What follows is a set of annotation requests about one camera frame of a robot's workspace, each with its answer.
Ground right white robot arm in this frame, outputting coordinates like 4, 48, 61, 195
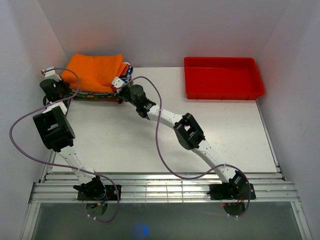
112, 83, 252, 200

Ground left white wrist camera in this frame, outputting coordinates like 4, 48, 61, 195
41, 66, 62, 82

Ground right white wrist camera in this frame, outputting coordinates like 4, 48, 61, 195
111, 77, 126, 93

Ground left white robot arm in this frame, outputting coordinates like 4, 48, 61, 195
32, 78, 106, 200

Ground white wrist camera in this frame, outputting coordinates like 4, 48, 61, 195
41, 66, 62, 82
111, 77, 126, 93

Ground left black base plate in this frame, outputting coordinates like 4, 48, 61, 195
76, 184, 118, 202

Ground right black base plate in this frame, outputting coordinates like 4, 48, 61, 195
207, 183, 257, 200

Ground orange trousers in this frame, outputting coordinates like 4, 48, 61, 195
61, 53, 129, 93

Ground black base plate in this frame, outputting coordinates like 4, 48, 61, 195
207, 183, 257, 200
76, 184, 118, 202

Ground blue patterned folded trousers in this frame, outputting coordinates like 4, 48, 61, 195
119, 62, 134, 83

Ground aluminium frame rails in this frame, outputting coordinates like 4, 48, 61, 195
20, 101, 312, 240

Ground red plastic tray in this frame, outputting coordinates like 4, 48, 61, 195
184, 56, 265, 101

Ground stack of folded clothes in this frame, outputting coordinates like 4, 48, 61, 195
60, 87, 122, 103

